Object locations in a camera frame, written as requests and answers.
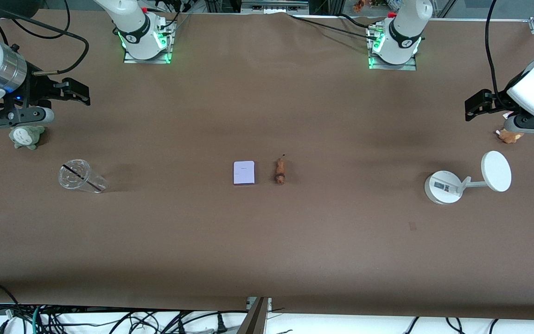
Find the silver metal bracket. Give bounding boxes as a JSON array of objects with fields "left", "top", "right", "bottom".
[{"left": 246, "top": 297, "right": 273, "bottom": 313}]

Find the silver metal rail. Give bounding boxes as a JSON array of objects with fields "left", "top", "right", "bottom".
[{"left": 242, "top": 0, "right": 310, "bottom": 13}]

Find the brown lion statue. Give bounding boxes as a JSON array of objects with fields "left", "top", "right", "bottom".
[{"left": 274, "top": 154, "right": 287, "bottom": 185}]

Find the clear plastic cup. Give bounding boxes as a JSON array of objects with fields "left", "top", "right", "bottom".
[{"left": 58, "top": 159, "right": 108, "bottom": 194}]

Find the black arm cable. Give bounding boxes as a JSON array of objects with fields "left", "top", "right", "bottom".
[
  {"left": 0, "top": 0, "right": 89, "bottom": 76},
  {"left": 485, "top": 0, "right": 502, "bottom": 98}
]

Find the brown table cover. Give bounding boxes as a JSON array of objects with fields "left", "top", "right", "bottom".
[{"left": 0, "top": 10, "right": 534, "bottom": 321}]

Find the brown plush toy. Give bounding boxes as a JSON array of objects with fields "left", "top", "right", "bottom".
[{"left": 496, "top": 129, "right": 525, "bottom": 144}]

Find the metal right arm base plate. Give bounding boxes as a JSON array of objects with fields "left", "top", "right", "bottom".
[{"left": 123, "top": 19, "right": 175, "bottom": 64}]

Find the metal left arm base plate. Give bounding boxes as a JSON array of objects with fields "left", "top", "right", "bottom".
[{"left": 368, "top": 26, "right": 418, "bottom": 71}]

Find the green plush toy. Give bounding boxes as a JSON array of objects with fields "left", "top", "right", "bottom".
[{"left": 9, "top": 125, "right": 46, "bottom": 150}]

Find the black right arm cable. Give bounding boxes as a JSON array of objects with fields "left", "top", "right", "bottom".
[{"left": 0, "top": 0, "right": 89, "bottom": 76}]

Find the black straw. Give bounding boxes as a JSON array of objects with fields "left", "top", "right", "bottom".
[{"left": 62, "top": 165, "right": 102, "bottom": 192}]

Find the brown slanted post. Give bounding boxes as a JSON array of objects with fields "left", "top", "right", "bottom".
[{"left": 236, "top": 297, "right": 270, "bottom": 334}]

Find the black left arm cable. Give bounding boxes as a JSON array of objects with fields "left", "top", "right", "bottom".
[{"left": 485, "top": 0, "right": 502, "bottom": 98}]

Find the white round stand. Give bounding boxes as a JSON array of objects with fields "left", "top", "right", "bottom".
[{"left": 424, "top": 151, "right": 512, "bottom": 205}]

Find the small lavender box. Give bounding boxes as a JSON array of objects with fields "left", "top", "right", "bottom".
[{"left": 233, "top": 161, "right": 255, "bottom": 186}]

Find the long black table cable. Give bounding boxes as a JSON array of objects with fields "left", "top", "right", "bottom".
[{"left": 289, "top": 14, "right": 375, "bottom": 39}]

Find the short black table cable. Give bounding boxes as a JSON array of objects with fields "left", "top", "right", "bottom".
[{"left": 337, "top": 13, "right": 375, "bottom": 28}]

